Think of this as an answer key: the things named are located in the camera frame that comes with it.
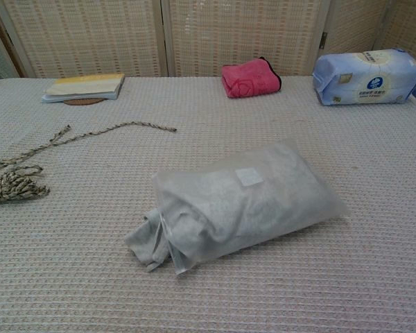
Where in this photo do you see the braided beige rope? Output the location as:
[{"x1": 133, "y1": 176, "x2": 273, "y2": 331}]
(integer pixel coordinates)
[{"x1": 0, "y1": 121, "x2": 177, "y2": 205}]

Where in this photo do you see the folded pink towel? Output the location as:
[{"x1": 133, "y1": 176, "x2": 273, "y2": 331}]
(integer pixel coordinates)
[{"x1": 221, "y1": 57, "x2": 282, "y2": 99}]

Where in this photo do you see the round woven coaster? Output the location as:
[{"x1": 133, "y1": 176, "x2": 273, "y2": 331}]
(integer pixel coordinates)
[{"x1": 62, "y1": 97, "x2": 106, "y2": 106}]

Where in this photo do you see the stack of yellow white books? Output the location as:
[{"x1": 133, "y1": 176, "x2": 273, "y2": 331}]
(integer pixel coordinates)
[{"x1": 41, "y1": 73, "x2": 126, "y2": 104}]

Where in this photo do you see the grey garment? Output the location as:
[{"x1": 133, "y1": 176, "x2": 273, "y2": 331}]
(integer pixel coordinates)
[{"x1": 124, "y1": 207, "x2": 176, "y2": 273}]

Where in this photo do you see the blue white tissue pack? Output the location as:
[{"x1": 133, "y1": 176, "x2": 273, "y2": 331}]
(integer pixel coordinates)
[{"x1": 312, "y1": 47, "x2": 416, "y2": 106}]

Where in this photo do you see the woven folding screen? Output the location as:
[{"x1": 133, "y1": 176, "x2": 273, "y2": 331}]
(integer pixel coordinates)
[{"x1": 0, "y1": 0, "x2": 416, "y2": 78}]

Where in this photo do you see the translucent frosted zip bag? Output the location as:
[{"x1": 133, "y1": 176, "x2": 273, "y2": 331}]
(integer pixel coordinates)
[{"x1": 151, "y1": 139, "x2": 350, "y2": 276}]

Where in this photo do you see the beige waffle-textured bed cover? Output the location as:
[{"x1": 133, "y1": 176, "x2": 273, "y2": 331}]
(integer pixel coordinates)
[{"x1": 0, "y1": 75, "x2": 416, "y2": 333}]

